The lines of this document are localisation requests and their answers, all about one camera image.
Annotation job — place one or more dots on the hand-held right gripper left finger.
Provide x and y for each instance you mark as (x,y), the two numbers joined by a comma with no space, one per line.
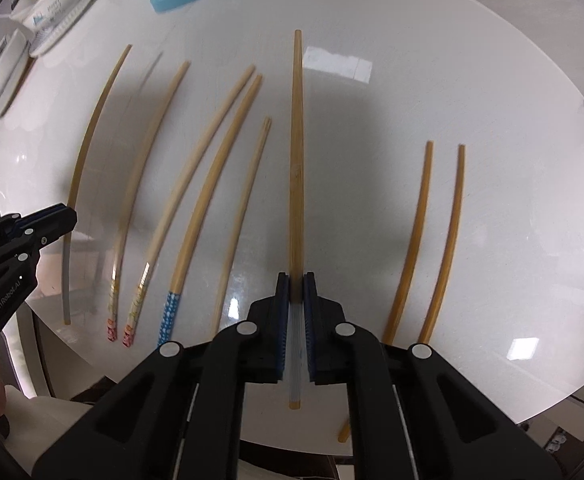
(283,320)

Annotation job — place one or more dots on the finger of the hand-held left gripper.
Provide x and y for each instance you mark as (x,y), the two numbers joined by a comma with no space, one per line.
(36,216)
(51,227)

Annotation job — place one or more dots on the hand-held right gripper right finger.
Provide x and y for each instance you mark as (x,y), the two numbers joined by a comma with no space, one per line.
(309,320)

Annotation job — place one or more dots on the red-patterned bamboo chopstick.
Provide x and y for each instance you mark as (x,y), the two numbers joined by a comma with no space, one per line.
(191,160)
(141,160)

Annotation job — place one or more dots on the pale bamboo chopstick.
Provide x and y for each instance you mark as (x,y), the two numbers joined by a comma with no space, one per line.
(247,200)

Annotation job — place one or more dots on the blue striped bowl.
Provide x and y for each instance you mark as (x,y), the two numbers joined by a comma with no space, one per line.
(69,25)

